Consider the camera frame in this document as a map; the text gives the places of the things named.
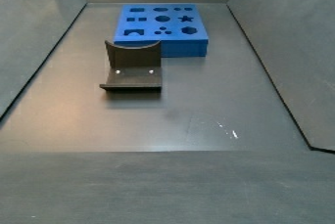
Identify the black curved holder stand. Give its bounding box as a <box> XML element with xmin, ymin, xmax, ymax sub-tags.
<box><xmin>99</xmin><ymin>41</ymin><xmax>162</xmax><ymax>91</ymax></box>

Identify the blue shape sorter block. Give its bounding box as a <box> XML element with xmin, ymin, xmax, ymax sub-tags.
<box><xmin>112</xmin><ymin>4</ymin><xmax>209</xmax><ymax>58</ymax></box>

